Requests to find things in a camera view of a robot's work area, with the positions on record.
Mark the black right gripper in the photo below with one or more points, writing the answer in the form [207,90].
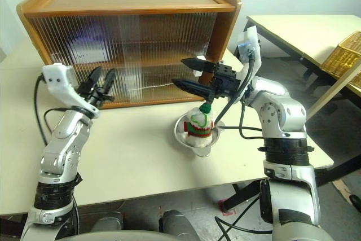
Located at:
[225,81]

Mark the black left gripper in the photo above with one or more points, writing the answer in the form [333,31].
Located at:
[96,98]

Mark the ribbed clear sliding door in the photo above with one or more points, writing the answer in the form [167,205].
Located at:
[93,83]
[169,40]

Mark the white mayonnaise bottle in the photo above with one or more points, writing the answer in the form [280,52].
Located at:
[133,84]

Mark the purple soft pack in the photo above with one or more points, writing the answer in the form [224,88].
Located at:
[88,43]

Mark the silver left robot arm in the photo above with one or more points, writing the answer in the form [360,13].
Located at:
[62,145]

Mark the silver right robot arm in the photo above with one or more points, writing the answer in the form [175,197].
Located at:
[285,117]

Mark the wooden cabinet shelf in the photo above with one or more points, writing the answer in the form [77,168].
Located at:
[158,64]

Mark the plush snowman toy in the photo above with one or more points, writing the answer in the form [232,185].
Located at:
[198,128]

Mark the wooden cabinet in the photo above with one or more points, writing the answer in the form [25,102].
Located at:
[127,1]

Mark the silver metal bowl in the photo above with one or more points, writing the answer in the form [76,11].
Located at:
[203,150]

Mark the beige side table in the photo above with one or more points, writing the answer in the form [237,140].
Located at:
[296,32]

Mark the black table leg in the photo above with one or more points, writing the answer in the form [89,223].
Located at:
[239,196]

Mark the red floor marker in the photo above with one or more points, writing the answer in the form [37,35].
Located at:
[222,205]

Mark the dark grey rounded shape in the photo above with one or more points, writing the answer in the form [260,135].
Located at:
[177,224]
[108,222]

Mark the yellow wicker basket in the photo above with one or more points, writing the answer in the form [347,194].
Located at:
[347,57]

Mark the small black floor object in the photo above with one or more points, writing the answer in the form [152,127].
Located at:
[356,203]

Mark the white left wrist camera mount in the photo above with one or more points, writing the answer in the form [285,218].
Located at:
[60,85]

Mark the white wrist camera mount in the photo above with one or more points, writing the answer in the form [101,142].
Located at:
[60,85]
[251,36]

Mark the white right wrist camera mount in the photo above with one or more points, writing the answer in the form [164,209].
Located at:
[251,36]

